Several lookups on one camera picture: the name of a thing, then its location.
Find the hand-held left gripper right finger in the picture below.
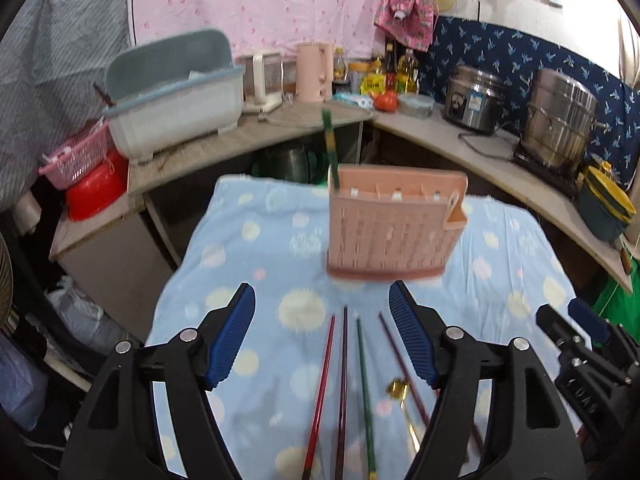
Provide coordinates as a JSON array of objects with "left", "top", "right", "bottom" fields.
[{"left": 389, "top": 281, "right": 586, "bottom": 480}]

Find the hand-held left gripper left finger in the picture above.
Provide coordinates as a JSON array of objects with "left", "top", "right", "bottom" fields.
[{"left": 57, "top": 282, "right": 257, "bottom": 480}]

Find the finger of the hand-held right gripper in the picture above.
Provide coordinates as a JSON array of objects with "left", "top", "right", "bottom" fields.
[
  {"left": 536, "top": 304, "right": 629, "bottom": 441},
  {"left": 569, "top": 297, "right": 640, "bottom": 387}
]

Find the dark red chopstick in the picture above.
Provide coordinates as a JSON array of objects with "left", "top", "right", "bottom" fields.
[{"left": 378, "top": 312, "right": 487, "bottom": 457}]

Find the gold flower spoon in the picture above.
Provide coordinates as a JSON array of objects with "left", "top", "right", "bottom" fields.
[{"left": 385, "top": 380, "right": 426, "bottom": 453}]

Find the green chopstick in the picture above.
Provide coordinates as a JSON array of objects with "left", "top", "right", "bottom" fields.
[
  {"left": 355, "top": 318, "right": 379, "bottom": 480},
  {"left": 321, "top": 109, "right": 342, "bottom": 196}
]

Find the dark brown chopstick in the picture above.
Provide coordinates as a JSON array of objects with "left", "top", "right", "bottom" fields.
[{"left": 334, "top": 306, "right": 349, "bottom": 480}]

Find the pink perforated utensil holder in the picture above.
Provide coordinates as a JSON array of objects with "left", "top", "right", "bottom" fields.
[{"left": 326, "top": 165, "right": 469, "bottom": 281}]

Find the green bag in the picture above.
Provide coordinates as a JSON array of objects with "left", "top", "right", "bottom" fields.
[{"left": 592, "top": 255, "right": 640, "bottom": 326}]

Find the green yellow lunch box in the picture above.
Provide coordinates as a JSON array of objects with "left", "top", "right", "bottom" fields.
[{"left": 577, "top": 160, "right": 638, "bottom": 242}]

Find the blue dotted cloth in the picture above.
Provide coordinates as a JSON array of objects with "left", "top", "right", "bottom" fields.
[{"left": 145, "top": 175, "right": 608, "bottom": 480}]

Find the clear plastic bag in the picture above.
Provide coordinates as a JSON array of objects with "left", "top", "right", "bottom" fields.
[{"left": 47, "top": 275, "right": 136, "bottom": 356}]

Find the black induction cooker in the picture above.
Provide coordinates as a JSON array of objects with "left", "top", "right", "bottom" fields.
[{"left": 512, "top": 142, "right": 583, "bottom": 196}]

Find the wooden corner counter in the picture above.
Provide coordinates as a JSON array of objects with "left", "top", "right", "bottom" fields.
[{"left": 50, "top": 105, "right": 633, "bottom": 293}]

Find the steel steamer pot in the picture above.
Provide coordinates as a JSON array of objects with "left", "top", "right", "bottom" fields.
[{"left": 520, "top": 69, "right": 601, "bottom": 171}]

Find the red plastic basin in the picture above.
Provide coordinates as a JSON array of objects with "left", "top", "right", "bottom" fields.
[{"left": 65, "top": 149, "right": 129, "bottom": 222}]

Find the glass food container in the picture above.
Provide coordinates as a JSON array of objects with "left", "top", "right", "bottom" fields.
[{"left": 398, "top": 94, "right": 435, "bottom": 120}]

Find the electric fan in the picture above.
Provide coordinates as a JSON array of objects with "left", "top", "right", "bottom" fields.
[{"left": 0, "top": 232, "right": 16, "bottom": 331}]

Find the white dish rack teal lid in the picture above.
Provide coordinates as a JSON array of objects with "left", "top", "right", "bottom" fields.
[{"left": 102, "top": 29, "right": 247, "bottom": 165}]

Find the pink plastic basket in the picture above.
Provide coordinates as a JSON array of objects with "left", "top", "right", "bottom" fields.
[{"left": 38, "top": 119, "right": 112, "bottom": 191}]

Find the steel rice cooker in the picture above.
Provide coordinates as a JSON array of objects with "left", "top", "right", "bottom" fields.
[{"left": 444, "top": 65, "right": 506, "bottom": 136}]

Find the light blue packet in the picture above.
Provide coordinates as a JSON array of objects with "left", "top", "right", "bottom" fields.
[{"left": 332, "top": 91, "right": 375, "bottom": 109}]

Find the yellow labelled bottle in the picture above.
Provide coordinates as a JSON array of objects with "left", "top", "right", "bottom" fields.
[{"left": 367, "top": 60, "right": 386, "bottom": 97}]

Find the jar with orange lid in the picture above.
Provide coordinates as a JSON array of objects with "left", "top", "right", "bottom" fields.
[{"left": 349, "top": 60, "right": 371, "bottom": 96}]

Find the blue floral cloth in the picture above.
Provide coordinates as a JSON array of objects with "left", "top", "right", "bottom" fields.
[{"left": 430, "top": 15, "right": 640, "bottom": 171}]

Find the cooking oil bottle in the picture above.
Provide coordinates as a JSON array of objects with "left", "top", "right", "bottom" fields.
[{"left": 397, "top": 49, "right": 420, "bottom": 95}]

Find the dark sauce bottle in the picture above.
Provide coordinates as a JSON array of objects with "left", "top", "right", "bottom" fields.
[{"left": 384, "top": 44, "right": 397, "bottom": 92}]

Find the pink plastic mug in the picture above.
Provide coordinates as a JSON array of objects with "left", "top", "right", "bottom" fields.
[{"left": 296, "top": 41, "right": 335, "bottom": 104}]

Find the amber jar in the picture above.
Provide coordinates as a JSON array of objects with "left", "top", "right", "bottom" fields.
[{"left": 332, "top": 47, "right": 350, "bottom": 83}]

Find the grey striped cloth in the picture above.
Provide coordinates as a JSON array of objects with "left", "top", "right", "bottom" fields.
[{"left": 0, "top": 0, "right": 136, "bottom": 211}]

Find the pink floral garment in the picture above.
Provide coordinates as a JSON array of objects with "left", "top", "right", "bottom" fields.
[{"left": 374, "top": 0, "right": 436, "bottom": 52}]

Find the pink dotted curtain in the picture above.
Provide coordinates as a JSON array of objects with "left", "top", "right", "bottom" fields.
[{"left": 127, "top": 0, "right": 388, "bottom": 58}]

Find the black power cable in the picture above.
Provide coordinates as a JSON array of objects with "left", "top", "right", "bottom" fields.
[{"left": 457, "top": 130, "right": 516, "bottom": 163}]

